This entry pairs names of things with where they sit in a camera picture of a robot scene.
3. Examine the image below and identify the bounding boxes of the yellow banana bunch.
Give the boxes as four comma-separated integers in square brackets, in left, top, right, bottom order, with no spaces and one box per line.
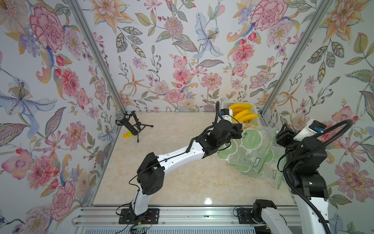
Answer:
[229,103,259,123]

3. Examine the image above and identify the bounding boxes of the zip-top bag bananas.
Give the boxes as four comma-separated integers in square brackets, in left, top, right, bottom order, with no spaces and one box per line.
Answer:
[217,139,245,161]
[238,146,285,190]
[228,124,278,173]

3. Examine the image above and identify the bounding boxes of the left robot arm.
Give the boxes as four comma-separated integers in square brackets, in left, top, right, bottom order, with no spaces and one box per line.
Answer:
[131,102,243,217]

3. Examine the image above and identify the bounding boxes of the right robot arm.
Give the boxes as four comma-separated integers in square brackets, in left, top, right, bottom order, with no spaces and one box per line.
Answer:
[276,119,331,234]

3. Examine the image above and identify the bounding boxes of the white plastic basket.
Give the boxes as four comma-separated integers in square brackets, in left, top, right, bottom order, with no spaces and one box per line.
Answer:
[221,100,261,126]

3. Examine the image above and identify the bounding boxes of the black microphone tripod stand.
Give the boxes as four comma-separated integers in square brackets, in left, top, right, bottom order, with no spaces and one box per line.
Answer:
[116,111,154,143]

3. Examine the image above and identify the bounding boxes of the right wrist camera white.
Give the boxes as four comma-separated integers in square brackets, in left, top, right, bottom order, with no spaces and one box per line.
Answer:
[293,119,326,141]

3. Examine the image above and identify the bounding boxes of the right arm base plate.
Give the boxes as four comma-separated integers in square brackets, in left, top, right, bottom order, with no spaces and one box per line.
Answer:
[233,199,277,224]

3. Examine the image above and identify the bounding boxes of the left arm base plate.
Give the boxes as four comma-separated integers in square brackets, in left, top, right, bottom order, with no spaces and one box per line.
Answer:
[118,208,160,225]

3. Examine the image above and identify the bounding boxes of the right corner aluminium post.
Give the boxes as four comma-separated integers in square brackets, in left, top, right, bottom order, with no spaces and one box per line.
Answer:
[261,0,331,117]

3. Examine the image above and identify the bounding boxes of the corner aluminium post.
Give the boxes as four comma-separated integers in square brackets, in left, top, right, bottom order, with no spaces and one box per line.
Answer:
[261,0,331,117]
[67,0,126,114]

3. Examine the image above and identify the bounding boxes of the aluminium front rail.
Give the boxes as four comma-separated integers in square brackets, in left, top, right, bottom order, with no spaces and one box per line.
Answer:
[70,206,325,234]

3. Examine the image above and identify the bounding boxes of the left corner aluminium post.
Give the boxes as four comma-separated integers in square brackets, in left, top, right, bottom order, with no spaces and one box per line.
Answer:
[67,0,126,114]

